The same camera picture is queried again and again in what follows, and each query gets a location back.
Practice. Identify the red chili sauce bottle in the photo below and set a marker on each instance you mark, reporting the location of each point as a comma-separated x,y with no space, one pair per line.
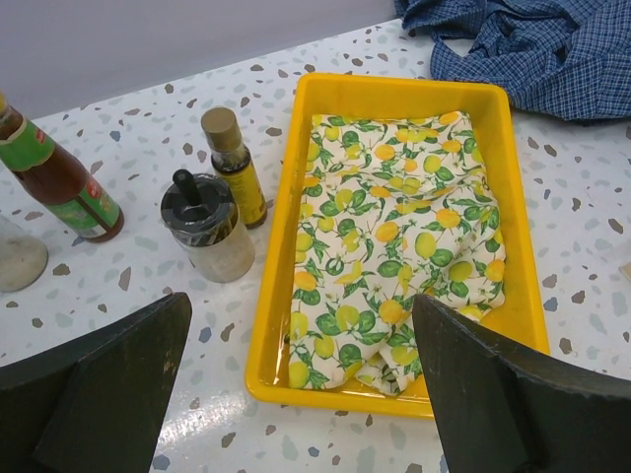
56,179

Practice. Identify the white powder shaker jar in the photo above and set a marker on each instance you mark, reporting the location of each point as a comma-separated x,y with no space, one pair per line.
23,257

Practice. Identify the cream divided organizer box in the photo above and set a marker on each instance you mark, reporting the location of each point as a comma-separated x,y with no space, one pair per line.
625,270

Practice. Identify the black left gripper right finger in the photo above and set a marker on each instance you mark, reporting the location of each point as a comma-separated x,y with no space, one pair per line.
501,406

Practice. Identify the blue checkered shirt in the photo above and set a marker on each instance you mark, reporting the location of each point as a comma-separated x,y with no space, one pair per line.
567,59

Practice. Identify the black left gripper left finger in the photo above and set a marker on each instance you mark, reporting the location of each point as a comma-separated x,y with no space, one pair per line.
96,403

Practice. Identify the yellow label sauce bottle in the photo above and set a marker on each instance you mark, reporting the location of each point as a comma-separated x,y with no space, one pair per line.
231,160

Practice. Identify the lemon print cloth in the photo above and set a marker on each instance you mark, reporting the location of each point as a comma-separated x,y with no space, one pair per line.
390,209

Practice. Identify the black lid seasoning jar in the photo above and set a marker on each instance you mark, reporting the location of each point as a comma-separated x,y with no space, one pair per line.
203,217

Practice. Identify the yellow plastic tray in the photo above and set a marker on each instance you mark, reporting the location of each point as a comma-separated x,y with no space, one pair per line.
519,317

